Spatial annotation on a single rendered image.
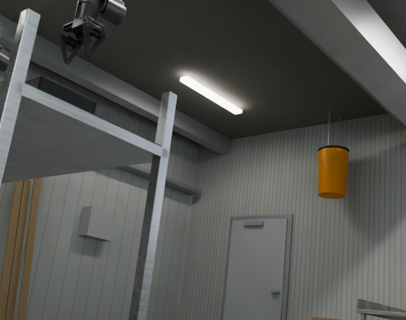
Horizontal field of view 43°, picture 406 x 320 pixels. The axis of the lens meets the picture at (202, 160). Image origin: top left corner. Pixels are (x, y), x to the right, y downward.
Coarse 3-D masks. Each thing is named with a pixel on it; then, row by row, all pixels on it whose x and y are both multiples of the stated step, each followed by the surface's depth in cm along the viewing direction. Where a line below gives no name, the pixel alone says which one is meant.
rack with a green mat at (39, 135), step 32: (32, 32) 103; (0, 96) 99; (32, 96) 101; (0, 128) 95; (32, 128) 118; (64, 128) 116; (96, 128) 113; (160, 128) 131; (0, 160) 95; (32, 160) 145; (64, 160) 141; (96, 160) 138; (128, 160) 134; (160, 160) 128; (160, 192) 126
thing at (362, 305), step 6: (360, 300) 474; (366, 300) 483; (360, 306) 473; (366, 306) 482; (372, 306) 493; (378, 306) 503; (384, 306) 514; (360, 312) 466; (366, 312) 463; (372, 312) 459; (378, 312) 456; (384, 312) 452; (390, 312) 449; (396, 312) 446; (402, 312) 443; (390, 318) 500; (396, 318) 484; (402, 318) 471
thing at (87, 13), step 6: (78, 6) 136; (84, 6) 135; (90, 6) 135; (96, 6) 137; (78, 12) 135; (84, 12) 134; (90, 12) 135; (96, 12) 136; (78, 18) 133; (90, 18) 132; (96, 18) 137; (66, 24) 136; (96, 24) 133; (66, 30) 137; (72, 30) 138; (102, 30) 135
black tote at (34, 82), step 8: (32, 80) 126; (40, 80) 124; (48, 80) 126; (40, 88) 124; (48, 88) 125; (56, 88) 127; (64, 88) 129; (56, 96) 127; (64, 96) 129; (72, 96) 131; (80, 96) 133; (72, 104) 130; (80, 104) 132; (88, 104) 134; (96, 104) 136
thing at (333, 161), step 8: (320, 152) 703; (328, 152) 692; (336, 152) 689; (344, 152) 691; (320, 160) 700; (328, 160) 689; (336, 160) 686; (344, 160) 689; (320, 168) 697; (328, 168) 686; (336, 168) 683; (344, 168) 687; (320, 176) 694; (328, 176) 683; (336, 176) 681; (344, 176) 685; (320, 184) 690; (328, 184) 680; (336, 184) 678; (344, 184) 684; (320, 192) 687; (328, 192) 678; (336, 192) 676; (344, 192) 682
